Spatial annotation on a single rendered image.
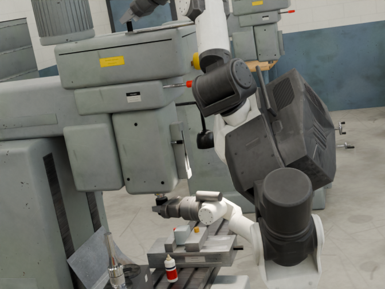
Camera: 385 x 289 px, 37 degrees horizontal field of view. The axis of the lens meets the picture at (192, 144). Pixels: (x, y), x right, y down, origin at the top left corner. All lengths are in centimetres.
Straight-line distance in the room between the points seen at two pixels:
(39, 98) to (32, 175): 28
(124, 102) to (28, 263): 73
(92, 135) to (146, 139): 20
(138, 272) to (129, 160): 39
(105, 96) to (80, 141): 21
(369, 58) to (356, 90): 48
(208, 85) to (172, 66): 35
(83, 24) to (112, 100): 29
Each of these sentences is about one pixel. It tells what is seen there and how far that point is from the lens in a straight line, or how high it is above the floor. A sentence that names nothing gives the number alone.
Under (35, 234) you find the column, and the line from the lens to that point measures 222.
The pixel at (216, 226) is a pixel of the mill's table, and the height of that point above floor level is 93.
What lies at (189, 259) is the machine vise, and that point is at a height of 96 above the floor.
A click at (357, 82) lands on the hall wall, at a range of 855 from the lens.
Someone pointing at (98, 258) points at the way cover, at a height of 101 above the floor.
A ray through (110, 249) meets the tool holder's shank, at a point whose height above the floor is 126.
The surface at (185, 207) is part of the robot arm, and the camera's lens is 210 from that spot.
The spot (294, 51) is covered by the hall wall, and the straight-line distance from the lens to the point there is 854.
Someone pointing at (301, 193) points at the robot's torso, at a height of 152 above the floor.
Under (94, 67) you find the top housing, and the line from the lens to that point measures 201.
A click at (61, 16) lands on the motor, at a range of 209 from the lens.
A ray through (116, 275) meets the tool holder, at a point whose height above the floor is 117.
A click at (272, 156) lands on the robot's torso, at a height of 155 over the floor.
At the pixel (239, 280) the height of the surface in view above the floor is 85.
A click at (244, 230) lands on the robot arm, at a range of 201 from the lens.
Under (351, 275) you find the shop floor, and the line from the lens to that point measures 411.
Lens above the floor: 199
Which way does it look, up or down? 15 degrees down
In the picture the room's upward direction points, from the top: 9 degrees counter-clockwise
